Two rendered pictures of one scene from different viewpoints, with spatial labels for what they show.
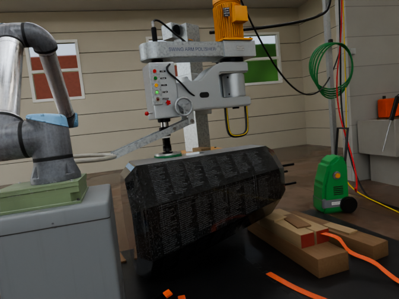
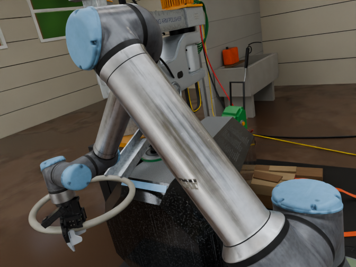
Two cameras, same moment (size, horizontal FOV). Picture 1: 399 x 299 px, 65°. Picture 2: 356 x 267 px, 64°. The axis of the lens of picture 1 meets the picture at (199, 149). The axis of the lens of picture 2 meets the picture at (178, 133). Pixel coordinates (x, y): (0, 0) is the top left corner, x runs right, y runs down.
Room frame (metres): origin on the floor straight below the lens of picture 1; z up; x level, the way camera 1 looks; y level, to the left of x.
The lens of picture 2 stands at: (0.99, 1.14, 1.59)
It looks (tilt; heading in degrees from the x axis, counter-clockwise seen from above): 20 degrees down; 325
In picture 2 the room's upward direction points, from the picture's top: 11 degrees counter-clockwise
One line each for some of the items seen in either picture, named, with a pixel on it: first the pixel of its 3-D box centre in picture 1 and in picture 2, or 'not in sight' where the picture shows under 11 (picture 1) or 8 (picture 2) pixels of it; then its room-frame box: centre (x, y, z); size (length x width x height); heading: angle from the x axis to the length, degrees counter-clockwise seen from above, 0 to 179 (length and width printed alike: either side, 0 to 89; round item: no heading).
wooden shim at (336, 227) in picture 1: (339, 228); (282, 169); (2.43, -1.05, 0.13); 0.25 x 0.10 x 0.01; 27
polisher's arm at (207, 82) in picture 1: (206, 92); (173, 70); (2.65, -0.11, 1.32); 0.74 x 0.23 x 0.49; 113
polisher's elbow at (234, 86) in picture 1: (233, 86); (186, 58); (2.76, -0.35, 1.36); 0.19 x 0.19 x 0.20
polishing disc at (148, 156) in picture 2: (167, 153); (156, 151); (2.50, 0.26, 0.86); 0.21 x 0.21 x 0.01
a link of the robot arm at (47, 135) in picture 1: (47, 134); (306, 221); (1.28, 0.61, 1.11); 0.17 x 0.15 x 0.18; 102
